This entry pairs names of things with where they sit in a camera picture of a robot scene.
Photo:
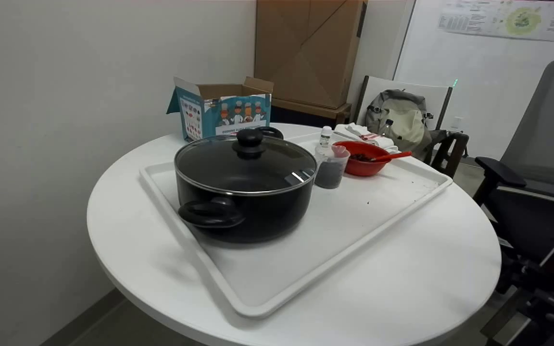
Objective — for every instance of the red bowl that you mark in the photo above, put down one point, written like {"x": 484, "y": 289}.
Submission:
{"x": 363, "y": 166}

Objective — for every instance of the black cooking pot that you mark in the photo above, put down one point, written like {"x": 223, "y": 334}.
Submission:
{"x": 253, "y": 211}

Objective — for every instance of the white cloth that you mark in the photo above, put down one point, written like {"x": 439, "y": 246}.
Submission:
{"x": 364, "y": 134}

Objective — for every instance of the poster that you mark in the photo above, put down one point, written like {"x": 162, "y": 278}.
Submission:
{"x": 512, "y": 19}

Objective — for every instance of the grey backpack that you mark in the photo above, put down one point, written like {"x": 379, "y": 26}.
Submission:
{"x": 399, "y": 120}

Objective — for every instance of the whiteboard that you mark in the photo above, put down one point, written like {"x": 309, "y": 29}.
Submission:
{"x": 488, "y": 81}

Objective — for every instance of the blue printed cardboard box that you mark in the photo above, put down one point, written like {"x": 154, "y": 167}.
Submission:
{"x": 221, "y": 113}

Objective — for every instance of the small white bottle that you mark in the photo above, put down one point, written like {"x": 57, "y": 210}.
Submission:
{"x": 325, "y": 137}

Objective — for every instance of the red spoon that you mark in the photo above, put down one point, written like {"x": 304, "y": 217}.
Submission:
{"x": 392, "y": 156}

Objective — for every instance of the glass pot lid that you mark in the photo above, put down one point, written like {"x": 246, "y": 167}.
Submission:
{"x": 243, "y": 166}

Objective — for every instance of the large brown cardboard box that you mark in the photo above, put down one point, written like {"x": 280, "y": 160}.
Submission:
{"x": 306, "y": 53}

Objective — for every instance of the white plastic tray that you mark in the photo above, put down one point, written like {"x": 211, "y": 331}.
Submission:
{"x": 334, "y": 230}

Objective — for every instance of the white chair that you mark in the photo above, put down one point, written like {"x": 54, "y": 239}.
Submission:
{"x": 438, "y": 96}

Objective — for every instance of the grey office chair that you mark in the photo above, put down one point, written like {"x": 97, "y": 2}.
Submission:
{"x": 541, "y": 192}

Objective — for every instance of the clear measuring jug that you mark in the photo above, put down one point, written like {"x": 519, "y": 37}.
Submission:
{"x": 331, "y": 170}

